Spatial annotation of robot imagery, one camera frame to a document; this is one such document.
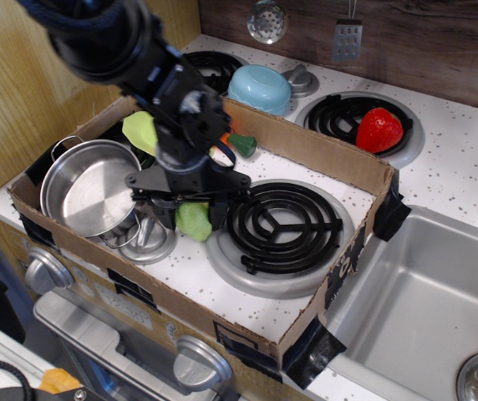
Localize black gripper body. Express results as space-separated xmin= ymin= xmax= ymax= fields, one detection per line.
xmin=125 ymin=160 xmax=251 ymax=209

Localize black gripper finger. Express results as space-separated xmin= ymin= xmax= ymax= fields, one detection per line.
xmin=209 ymin=195 xmax=228 ymax=231
xmin=150 ymin=196 xmax=177 ymax=231

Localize green toy broccoli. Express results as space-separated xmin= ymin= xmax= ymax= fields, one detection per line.
xmin=175 ymin=202 xmax=212 ymax=242

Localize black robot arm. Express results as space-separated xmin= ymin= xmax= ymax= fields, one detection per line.
xmin=23 ymin=1 xmax=251 ymax=229

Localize silver stove knob front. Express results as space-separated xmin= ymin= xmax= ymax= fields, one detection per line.
xmin=116 ymin=216 xmax=176 ymax=265

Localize silver stove knob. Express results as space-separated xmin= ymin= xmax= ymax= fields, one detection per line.
xmin=116 ymin=216 xmax=176 ymax=265
xmin=282 ymin=64 xmax=320 ymax=99

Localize orange toy carrot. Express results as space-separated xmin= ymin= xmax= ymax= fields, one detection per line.
xmin=221 ymin=133 xmax=257 ymax=158

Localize front right black burner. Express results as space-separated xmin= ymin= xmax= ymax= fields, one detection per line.
xmin=206 ymin=180 xmax=354 ymax=299

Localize silver metal pot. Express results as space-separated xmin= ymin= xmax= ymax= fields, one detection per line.
xmin=40 ymin=135 xmax=141 ymax=249

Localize yellow-green plastic plate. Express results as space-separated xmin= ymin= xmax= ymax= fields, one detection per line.
xmin=122 ymin=111 xmax=157 ymax=156

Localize light blue plastic bowl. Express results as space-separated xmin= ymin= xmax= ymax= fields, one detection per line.
xmin=227 ymin=64 xmax=292 ymax=116

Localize back left black burner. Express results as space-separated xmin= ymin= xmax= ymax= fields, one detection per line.
xmin=184 ymin=51 xmax=247 ymax=96

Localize silver stove knob back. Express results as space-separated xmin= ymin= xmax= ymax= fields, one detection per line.
xmin=282 ymin=64 xmax=320 ymax=99

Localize silver oven knob left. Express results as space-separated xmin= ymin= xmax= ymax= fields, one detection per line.
xmin=25 ymin=246 xmax=75 ymax=295

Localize silver oven knob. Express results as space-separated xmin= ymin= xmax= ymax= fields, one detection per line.
xmin=25 ymin=246 xmax=75 ymax=295
xmin=173 ymin=335 xmax=233 ymax=392

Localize back right black burner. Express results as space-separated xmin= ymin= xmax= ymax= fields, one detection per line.
xmin=295 ymin=91 xmax=425 ymax=169

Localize silver oven knob right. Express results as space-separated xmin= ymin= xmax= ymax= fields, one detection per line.
xmin=173 ymin=335 xmax=233 ymax=392

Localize hanging metal strainer ladle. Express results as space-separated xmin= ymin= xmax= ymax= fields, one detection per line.
xmin=247 ymin=1 xmax=288 ymax=44

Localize red toy strawberry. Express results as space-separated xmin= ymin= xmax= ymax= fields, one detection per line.
xmin=356 ymin=108 xmax=404 ymax=154

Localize hanging metal spatula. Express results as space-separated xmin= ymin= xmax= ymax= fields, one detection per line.
xmin=332 ymin=1 xmax=363 ymax=63

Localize orange object bottom left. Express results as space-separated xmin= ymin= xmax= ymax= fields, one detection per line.
xmin=38 ymin=368 xmax=81 ymax=394

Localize silver sink basin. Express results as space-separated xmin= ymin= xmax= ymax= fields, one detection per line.
xmin=327 ymin=206 xmax=478 ymax=400

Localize silver oven door handle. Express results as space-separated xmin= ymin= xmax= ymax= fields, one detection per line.
xmin=33 ymin=292 xmax=191 ymax=400

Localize black cable bottom left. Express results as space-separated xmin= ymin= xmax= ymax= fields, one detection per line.
xmin=0 ymin=358 xmax=34 ymax=401

